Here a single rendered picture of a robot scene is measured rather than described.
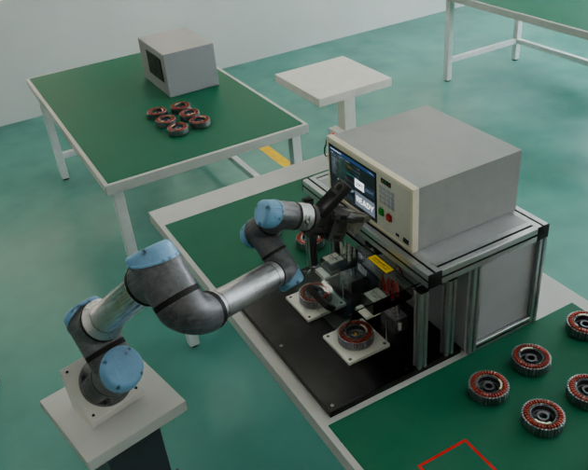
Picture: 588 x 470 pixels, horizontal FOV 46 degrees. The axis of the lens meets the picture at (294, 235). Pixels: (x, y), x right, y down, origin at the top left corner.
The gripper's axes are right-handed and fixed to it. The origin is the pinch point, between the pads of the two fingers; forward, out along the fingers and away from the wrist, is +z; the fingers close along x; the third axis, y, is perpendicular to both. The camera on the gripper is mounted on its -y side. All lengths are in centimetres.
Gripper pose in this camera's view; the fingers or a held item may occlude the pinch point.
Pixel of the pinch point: (367, 215)
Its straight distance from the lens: 200.4
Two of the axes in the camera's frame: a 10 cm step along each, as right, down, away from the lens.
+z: 8.2, 0.6, 5.7
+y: -2.9, 9.0, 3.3
